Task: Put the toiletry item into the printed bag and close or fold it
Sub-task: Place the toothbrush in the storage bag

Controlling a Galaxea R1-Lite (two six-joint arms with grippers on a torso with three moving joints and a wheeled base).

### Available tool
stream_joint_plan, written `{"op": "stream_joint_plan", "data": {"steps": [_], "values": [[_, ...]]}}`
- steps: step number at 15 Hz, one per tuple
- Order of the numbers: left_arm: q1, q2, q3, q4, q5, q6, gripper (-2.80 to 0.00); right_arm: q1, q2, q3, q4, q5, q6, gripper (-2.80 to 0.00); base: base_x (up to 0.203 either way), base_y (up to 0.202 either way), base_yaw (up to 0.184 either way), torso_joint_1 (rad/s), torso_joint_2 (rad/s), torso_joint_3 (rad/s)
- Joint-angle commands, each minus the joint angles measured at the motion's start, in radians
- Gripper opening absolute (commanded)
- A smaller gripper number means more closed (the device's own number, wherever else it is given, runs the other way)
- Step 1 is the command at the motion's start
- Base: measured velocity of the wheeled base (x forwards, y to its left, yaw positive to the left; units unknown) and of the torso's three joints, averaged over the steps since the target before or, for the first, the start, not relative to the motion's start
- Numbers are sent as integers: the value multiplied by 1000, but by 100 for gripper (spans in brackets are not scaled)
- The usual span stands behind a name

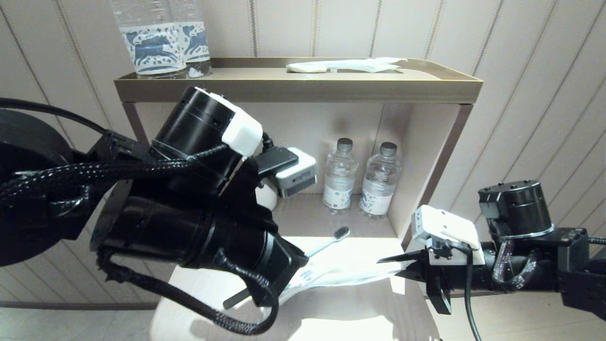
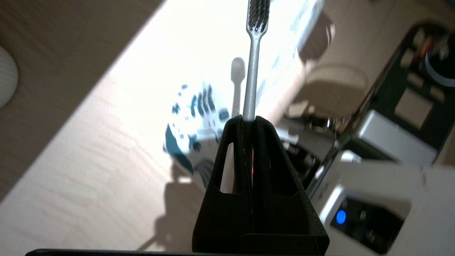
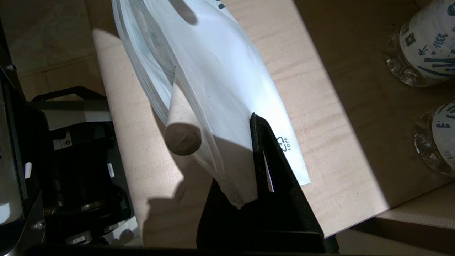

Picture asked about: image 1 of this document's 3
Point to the small capped water bottle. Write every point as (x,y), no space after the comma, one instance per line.
(340,180)
(380,189)

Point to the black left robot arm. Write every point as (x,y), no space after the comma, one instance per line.
(180,227)

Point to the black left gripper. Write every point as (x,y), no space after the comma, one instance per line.
(284,270)

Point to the beige wooden shelf unit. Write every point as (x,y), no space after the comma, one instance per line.
(331,90)

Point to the white packet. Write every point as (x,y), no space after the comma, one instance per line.
(364,65)

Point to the white folded sachet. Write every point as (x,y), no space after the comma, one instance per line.
(306,68)

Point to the large horse-label water bottle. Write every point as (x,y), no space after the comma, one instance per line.
(154,47)
(199,42)

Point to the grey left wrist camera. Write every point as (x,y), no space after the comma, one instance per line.
(298,175)

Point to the white ribbed mug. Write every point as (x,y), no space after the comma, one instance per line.
(267,196)

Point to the white pouch blue horse print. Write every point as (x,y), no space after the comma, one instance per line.
(341,274)

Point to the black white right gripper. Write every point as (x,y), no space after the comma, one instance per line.
(445,274)

